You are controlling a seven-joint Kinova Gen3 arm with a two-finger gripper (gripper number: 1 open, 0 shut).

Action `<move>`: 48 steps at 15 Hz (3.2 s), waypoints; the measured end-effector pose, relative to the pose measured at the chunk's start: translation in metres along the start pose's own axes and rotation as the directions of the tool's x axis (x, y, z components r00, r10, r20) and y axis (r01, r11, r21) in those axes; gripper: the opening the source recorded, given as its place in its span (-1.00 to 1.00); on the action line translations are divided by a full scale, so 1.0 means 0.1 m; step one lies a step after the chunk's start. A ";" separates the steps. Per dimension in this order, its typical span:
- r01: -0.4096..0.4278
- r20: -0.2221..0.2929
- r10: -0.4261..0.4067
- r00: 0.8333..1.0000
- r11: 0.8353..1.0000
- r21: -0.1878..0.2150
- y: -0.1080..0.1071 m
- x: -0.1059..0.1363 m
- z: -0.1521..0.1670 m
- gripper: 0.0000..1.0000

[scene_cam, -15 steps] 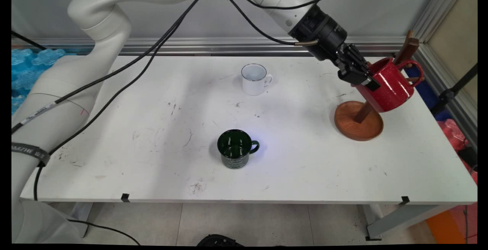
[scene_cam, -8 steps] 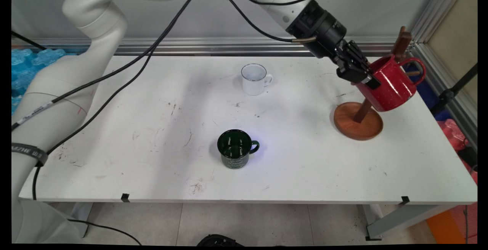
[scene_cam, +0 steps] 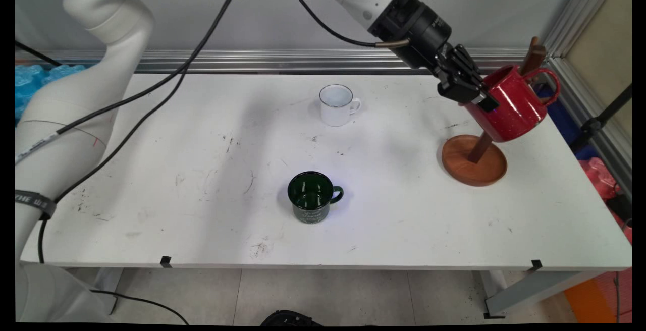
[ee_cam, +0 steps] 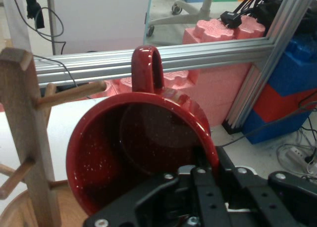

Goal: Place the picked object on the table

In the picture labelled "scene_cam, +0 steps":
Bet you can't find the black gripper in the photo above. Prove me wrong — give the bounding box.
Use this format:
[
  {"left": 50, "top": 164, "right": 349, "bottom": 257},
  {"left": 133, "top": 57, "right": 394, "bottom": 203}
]
[{"left": 396, "top": 11, "right": 501, "bottom": 114}]

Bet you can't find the red speckled enamel mug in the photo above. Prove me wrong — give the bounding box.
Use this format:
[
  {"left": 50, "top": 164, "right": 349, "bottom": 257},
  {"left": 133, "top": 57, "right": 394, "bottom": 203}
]
[{"left": 462, "top": 65, "right": 561, "bottom": 143}]

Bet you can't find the wooden mug tree stand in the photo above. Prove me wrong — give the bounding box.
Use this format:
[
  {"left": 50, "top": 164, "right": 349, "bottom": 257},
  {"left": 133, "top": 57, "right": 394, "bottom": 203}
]
[{"left": 442, "top": 37, "right": 553, "bottom": 188}]

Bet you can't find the blue box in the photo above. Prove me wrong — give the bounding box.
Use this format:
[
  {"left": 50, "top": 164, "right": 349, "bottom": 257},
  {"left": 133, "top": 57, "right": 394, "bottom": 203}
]
[{"left": 537, "top": 86, "right": 597, "bottom": 161}]

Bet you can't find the black tripod pole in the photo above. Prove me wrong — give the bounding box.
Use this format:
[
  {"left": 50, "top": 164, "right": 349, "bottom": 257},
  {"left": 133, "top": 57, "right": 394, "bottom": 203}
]
[{"left": 570, "top": 84, "right": 632, "bottom": 156}]

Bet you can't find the pink red bag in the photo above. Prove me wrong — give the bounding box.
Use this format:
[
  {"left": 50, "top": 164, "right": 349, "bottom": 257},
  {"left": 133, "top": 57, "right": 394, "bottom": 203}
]
[{"left": 578, "top": 158, "right": 632, "bottom": 244}]

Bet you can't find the white enamel mug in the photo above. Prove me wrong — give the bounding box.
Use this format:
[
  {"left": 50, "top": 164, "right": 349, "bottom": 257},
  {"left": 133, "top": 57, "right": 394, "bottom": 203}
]
[{"left": 319, "top": 84, "right": 362, "bottom": 128}]

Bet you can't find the grey table leg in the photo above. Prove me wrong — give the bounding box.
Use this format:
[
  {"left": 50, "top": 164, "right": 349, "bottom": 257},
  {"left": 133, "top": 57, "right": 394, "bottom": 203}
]
[
  {"left": 472, "top": 270, "right": 606, "bottom": 320},
  {"left": 93, "top": 268, "right": 125, "bottom": 315}
]

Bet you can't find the dark green enamel mug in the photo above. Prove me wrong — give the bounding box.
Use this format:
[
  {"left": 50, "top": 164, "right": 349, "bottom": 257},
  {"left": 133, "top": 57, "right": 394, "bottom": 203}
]
[{"left": 288, "top": 171, "right": 345, "bottom": 225}]

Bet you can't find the orange floor item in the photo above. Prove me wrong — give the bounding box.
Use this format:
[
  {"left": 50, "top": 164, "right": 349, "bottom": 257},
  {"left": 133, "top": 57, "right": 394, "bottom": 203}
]
[{"left": 563, "top": 278, "right": 619, "bottom": 324}]

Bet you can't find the black round floor object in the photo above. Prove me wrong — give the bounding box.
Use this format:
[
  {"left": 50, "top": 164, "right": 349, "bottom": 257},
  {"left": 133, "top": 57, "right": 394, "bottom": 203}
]
[{"left": 260, "top": 310, "right": 324, "bottom": 327}]

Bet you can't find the blue bubble wrap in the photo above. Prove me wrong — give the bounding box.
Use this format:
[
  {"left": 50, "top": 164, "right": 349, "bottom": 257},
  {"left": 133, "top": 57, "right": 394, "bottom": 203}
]
[{"left": 15, "top": 64, "right": 87, "bottom": 126}]

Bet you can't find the aluminium frame post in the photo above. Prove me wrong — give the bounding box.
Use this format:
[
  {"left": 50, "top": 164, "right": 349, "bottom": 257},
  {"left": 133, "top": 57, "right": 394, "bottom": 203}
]
[{"left": 537, "top": 0, "right": 632, "bottom": 201}]

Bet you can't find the black cable with brass plug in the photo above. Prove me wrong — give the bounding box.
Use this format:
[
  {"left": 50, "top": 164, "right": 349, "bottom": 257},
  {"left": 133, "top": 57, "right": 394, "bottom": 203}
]
[{"left": 275, "top": 0, "right": 411, "bottom": 49}]

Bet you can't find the aluminium back rail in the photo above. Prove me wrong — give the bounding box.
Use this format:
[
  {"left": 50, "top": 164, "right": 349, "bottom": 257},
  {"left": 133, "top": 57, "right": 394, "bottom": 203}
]
[{"left": 15, "top": 48, "right": 530, "bottom": 76}]

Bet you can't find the thick black cable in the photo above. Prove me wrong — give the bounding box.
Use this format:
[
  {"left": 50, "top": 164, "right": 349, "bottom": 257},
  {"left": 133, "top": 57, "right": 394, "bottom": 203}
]
[{"left": 38, "top": 0, "right": 253, "bottom": 264}]

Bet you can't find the black floor cable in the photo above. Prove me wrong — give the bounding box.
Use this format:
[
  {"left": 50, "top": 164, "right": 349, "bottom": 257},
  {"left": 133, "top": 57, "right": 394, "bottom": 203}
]
[{"left": 91, "top": 289, "right": 190, "bottom": 326}]

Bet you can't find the black background cable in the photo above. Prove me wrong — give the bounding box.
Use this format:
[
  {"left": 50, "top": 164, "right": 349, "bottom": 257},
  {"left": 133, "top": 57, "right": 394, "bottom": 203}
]
[{"left": 15, "top": 40, "right": 62, "bottom": 67}]

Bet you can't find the black velcro strap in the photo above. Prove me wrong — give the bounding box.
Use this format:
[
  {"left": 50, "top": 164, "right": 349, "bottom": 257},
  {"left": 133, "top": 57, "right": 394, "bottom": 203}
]
[{"left": 15, "top": 190, "right": 57, "bottom": 220}]

